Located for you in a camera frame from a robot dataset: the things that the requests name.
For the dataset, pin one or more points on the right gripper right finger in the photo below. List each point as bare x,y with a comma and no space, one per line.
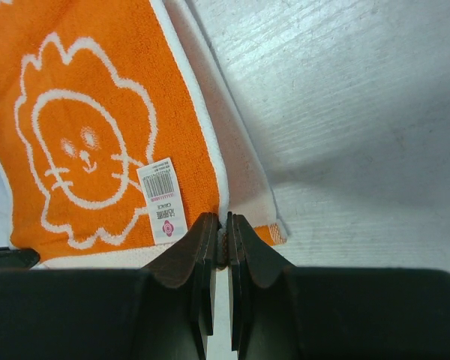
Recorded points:
283,311

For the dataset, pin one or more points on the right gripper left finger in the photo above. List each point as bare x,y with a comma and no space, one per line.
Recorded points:
160,311

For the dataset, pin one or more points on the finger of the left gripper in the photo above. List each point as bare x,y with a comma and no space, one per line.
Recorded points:
18,258

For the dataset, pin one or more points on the orange lion print towel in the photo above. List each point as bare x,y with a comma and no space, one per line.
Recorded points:
116,134

